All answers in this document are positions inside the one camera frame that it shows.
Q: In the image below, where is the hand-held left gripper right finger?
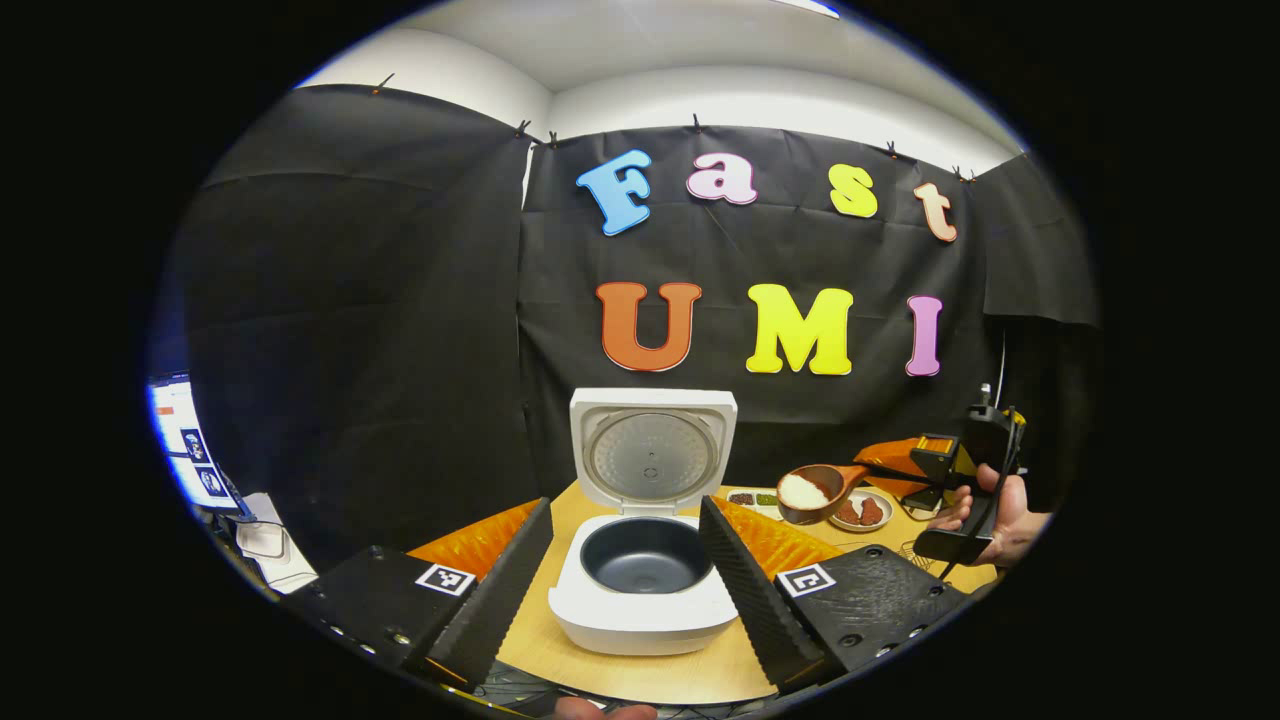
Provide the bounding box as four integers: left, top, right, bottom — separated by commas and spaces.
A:
697, 495, 973, 696

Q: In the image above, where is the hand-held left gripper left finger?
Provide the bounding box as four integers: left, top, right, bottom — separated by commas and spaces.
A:
283, 497, 556, 693

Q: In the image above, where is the wooden spoon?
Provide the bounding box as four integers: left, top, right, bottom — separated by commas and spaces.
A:
777, 463, 901, 526

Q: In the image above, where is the white rice cooker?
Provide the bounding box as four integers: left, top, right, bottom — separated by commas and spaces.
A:
548, 388, 741, 656

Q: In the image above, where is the white round plate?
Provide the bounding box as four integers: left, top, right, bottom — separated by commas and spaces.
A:
828, 487, 894, 533

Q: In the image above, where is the black backdrop cloth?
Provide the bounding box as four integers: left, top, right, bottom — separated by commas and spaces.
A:
150, 85, 1101, 576

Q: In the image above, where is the computer monitor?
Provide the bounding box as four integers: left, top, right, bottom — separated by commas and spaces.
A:
148, 375, 243, 513

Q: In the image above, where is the row of black cloth clips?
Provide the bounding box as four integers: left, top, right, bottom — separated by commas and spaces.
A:
372, 72, 979, 184

